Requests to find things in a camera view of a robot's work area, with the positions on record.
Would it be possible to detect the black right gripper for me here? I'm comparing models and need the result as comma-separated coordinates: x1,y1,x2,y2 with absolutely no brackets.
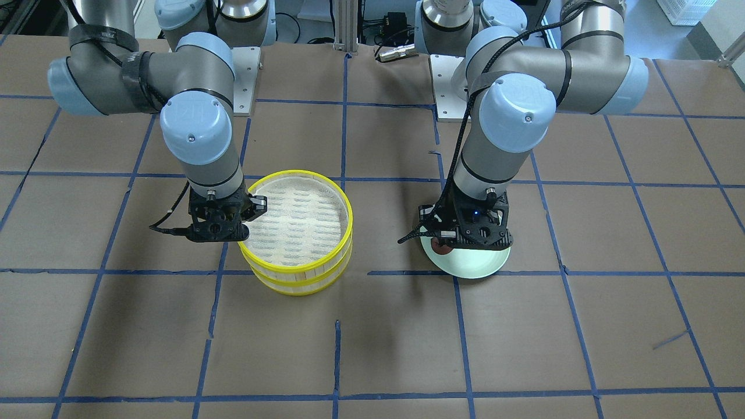
149,185,268,242

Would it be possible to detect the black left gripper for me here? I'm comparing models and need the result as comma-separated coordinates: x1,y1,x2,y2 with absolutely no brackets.
398,185,513,250

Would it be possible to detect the brown bun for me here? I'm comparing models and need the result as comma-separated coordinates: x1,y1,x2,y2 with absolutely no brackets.
431,238,454,255

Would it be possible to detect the yellow steamer layer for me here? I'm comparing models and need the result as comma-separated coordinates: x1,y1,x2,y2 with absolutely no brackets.
239,170,353,283
239,242,353,296

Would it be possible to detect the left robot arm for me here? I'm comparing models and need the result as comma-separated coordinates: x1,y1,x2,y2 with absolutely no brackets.
399,1,649,250

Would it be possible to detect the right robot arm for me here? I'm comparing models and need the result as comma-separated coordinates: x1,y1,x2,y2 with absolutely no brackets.
47,1,276,242

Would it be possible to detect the white steamer cloth liner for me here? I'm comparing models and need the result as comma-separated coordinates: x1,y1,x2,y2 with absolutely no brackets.
244,174,349,266

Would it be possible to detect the light green plate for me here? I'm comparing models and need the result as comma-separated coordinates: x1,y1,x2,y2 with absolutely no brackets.
420,237,511,279

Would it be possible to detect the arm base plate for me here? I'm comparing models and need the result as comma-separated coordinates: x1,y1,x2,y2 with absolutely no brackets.
232,46,261,117
429,55,467,122

